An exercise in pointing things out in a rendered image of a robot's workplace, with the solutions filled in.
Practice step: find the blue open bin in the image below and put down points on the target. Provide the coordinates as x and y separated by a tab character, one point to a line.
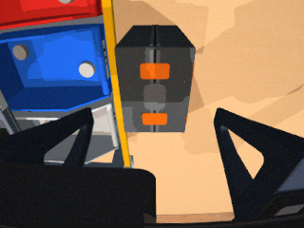
49	79

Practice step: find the olive green case with orange latches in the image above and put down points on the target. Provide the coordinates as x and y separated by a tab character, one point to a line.
3	132

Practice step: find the yellow bar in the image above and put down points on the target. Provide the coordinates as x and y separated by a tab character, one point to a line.
111	42

